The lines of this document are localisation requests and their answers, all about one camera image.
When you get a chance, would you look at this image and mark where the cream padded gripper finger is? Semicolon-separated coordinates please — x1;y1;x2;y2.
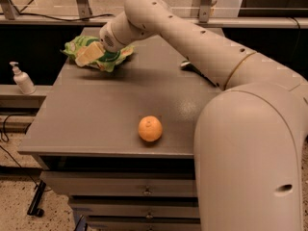
75;41;105;66

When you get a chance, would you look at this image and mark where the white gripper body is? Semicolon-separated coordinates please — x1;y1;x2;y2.
99;21;125;52

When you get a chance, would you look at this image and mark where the green rice chip bag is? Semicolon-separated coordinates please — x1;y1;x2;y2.
62;36;134;72

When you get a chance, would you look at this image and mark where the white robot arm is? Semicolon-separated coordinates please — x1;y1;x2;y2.
76;0;308;231

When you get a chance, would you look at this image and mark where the green Kettle chip bag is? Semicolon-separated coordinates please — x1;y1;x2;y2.
180;61;215;87

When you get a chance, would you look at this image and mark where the white pump bottle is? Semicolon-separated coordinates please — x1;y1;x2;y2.
10;62;36;95

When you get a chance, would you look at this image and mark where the grey drawer cabinet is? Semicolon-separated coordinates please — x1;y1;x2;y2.
19;37;220;231

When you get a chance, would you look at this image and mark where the orange fruit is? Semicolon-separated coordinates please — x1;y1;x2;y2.
138;115;163;141

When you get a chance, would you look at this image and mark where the black cable on rail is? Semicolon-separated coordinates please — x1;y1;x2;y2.
0;13;115;22

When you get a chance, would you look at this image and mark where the metal window rail frame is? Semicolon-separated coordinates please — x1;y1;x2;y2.
0;0;308;28

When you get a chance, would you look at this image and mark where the black floor cable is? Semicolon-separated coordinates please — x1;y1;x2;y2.
0;113;39;189

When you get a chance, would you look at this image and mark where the black floor bracket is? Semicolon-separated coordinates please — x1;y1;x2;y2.
27;181;46;218

